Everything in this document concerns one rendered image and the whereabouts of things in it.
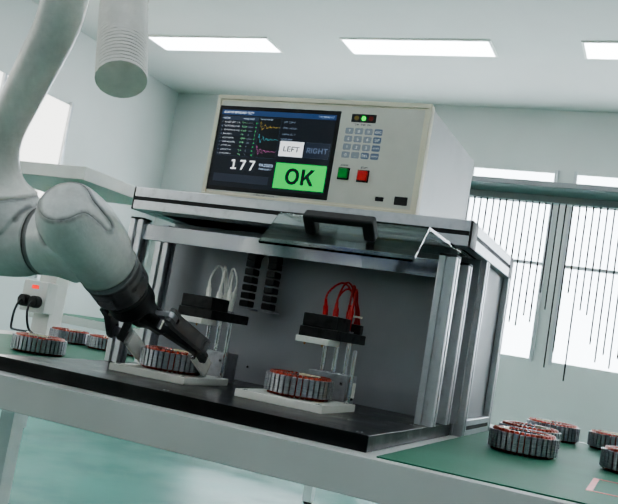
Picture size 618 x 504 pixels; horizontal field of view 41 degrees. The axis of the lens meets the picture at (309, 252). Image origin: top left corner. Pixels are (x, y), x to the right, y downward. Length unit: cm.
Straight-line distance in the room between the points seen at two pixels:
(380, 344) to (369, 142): 38
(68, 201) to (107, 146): 741
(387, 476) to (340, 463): 6
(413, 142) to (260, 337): 50
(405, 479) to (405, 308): 59
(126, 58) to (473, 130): 584
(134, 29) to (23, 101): 154
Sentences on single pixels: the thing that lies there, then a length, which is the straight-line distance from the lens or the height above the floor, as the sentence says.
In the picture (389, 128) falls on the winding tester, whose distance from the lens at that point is 151.
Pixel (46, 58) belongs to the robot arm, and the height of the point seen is 120.
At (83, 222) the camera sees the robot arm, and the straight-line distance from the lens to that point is 116.
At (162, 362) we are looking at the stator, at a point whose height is 80.
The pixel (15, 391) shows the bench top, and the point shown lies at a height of 73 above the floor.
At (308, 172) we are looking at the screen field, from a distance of 154.
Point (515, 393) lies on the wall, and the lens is 773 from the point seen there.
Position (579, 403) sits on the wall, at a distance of 767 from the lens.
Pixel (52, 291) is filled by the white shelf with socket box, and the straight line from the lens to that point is 248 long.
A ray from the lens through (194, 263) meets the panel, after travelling 175.
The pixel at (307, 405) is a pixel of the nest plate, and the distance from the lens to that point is 127.
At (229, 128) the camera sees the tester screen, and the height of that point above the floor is 125.
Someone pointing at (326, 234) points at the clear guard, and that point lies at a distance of 121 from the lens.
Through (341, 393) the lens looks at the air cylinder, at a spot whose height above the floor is 79.
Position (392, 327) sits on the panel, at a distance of 156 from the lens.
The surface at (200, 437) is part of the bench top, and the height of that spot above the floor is 73.
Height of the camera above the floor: 88
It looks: 6 degrees up
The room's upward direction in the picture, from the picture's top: 10 degrees clockwise
